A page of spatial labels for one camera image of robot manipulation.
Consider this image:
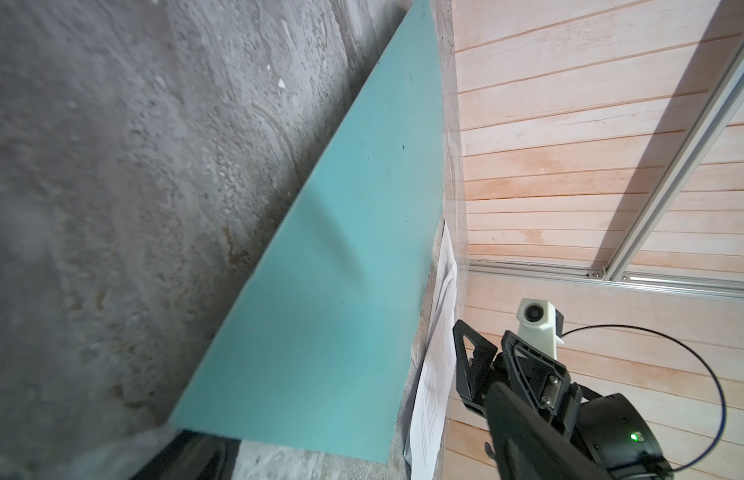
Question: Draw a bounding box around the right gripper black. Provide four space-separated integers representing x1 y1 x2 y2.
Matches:
453 320 582 435

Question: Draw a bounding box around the printed paper sheet front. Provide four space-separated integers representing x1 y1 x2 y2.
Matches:
409 228 458 480

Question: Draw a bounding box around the green file folder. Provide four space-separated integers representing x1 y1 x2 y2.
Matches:
170 1 444 463

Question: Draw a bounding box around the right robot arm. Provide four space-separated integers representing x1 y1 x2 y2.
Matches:
453 320 674 479

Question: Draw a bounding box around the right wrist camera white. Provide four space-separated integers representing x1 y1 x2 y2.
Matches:
516 298 564 360

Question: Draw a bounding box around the horizontal aluminium wall bar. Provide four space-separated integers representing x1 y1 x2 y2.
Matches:
467 257 744 301

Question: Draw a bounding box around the right camera cable black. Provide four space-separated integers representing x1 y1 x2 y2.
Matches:
558 323 727 479

